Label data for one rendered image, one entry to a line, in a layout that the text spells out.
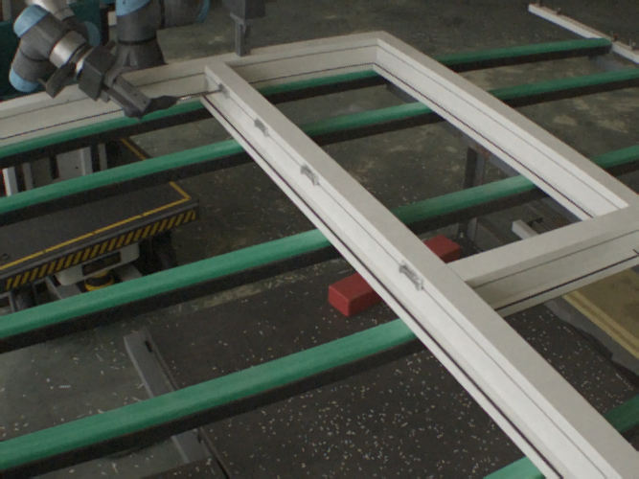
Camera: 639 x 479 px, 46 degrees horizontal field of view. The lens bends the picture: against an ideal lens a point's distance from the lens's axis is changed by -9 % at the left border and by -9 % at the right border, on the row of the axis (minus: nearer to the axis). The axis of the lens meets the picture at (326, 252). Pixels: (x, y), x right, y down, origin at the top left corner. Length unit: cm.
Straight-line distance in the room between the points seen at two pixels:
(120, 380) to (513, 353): 151
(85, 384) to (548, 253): 149
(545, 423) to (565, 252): 33
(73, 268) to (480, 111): 125
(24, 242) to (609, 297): 157
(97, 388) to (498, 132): 131
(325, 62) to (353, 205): 69
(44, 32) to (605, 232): 107
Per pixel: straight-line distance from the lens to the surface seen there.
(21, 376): 236
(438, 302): 103
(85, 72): 153
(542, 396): 90
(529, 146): 147
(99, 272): 233
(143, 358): 149
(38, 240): 231
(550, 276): 117
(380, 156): 333
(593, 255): 122
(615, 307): 158
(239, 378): 99
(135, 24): 222
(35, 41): 157
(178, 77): 169
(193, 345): 146
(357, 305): 151
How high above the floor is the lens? 155
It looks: 35 degrees down
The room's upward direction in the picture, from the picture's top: 2 degrees clockwise
